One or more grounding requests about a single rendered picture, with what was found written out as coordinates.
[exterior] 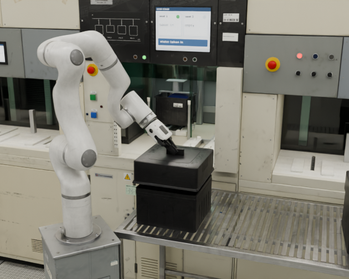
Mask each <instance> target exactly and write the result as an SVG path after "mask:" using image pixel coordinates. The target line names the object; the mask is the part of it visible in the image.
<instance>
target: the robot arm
mask: <svg viewBox="0 0 349 279"><path fill-rule="evenodd" d="M37 57H38V59H39V61H40V62H41V63H42V64H44V65H46V66H49V67H52V68H57V69H58V79H57V83H56V84H55V86H54V88H53V102H54V109H55V114H56V116H57V119H58V122H59V124H60V126H61V129H62V130H63V132H64V135H58V136H56V137H55V138H53V140H52V141H51V143H50V146H49V157H50V161H51V164H52V166H53V168H54V171H55V173H56V175H57V177H58V179H59V181H60V186H61V202H62V211H63V226H62V227H60V228H59V229H58V230H57V231H56V233H55V237H56V239H57V240H58V241H59V242H61V243H62V244H66V245H83V244H88V243H90V242H93V241H95V240H96V239H98V238H99V237H100V235H101V228H100V227H99V226H98V225H96V224H94V223H93V219H92V207H91V186H90V181H89V179H88V176H87V175H86V173H85V172H84V171H86V170H89V169H90V168H92V167H93V166H94V165H95V163H96V160H97V149H96V145H95V142H94V140H93V138H92V136H91V133H90V131H89V129H88V127H87V125H86V123H85V120H84V118H83V114H82V111H81V106H80V97H79V85H80V80H81V78H82V75H83V73H84V70H85V58H92V60H93V61H94V63H95V64H96V66H97V67H98V69H99V70H100V72H101V73H102V75H103V76H104V78H105V79H106V81H107V82H108V83H109V85H110V90H109V94H108V97H107V108H108V111H109V113H110V115H111V117H112V118H113V120H114V121H115V123H116V124H117V125H118V126H119V127H120V128H122V129H124V128H127V127H129V125H131V124H132V123H133V122H135V121H136V122H137V123H138V124H139V125H140V127H141V128H144V129H145V130H146V131H147V133H148V134H149V135H150V136H151V138H152V139H153V140H154V141H155V142H156V143H157V144H158V145H161V146H162V147H165V148H166V149H168V150H169V151H170V153H171V154H172V155H175V154H176V153H177V152H178V150H177V149H176V148H178V147H177V146H176V145H175V144H174V142H173V141H172V137H171V136H172V132H171V131H170V130H169V129H168V128H167V127H166V126H165V125H164V124H163V123H162V122H161V121H159V120H158V119H157V118H155V117H156V115H155V114H154V113H153V112H152V110H151V109H150V108H149V107H148V106H147V105H146V104H145V103H144V101H143V100H142V99H141V98H140V97H139V95H138V94H137V93H135V92H134V91H131V92H129V93H128V94H127V95H125V96H124V97H123V98H122V96H123V95H124V93H125V91H126V90H127V88H128V87H129V86H130V82H131V81H130V78H129V76H128V74H127V72H126V71H125V69H124V67H123V66H122V64H121V63H120V61H119V59H118V58H117V56H116V54H115V53H114V51H113V50H112V48H111V46H110V44H109V43H108V42H107V40H106V39H105V37H104V36H103V35H102V34H101V33H99V32H97V31H94V30H89V31H85V32H81V33H76V34H71V35H64V36H59V37H55V38H51V39H48V40H46V41H44V42H43V43H41V45H40V46H39V47H38V50H37ZM121 98H122V99H121ZM120 104H121V105H122V106H123V109H122V110H120Z"/></svg>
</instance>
